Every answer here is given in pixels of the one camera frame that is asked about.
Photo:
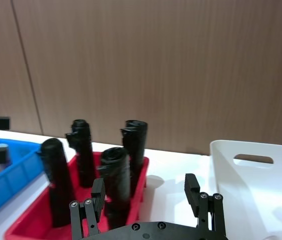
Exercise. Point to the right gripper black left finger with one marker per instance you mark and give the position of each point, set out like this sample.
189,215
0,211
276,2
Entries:
98,197

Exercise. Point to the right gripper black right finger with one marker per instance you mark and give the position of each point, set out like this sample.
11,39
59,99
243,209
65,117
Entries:
193,192

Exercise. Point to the black rolled bag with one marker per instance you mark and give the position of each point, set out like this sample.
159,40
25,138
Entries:
136,150
58,180
116,180
84,155

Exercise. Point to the blue plastic bin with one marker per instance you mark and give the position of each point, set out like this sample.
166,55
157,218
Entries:
18,172

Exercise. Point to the red plastic bin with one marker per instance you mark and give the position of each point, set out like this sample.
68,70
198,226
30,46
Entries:
38,215

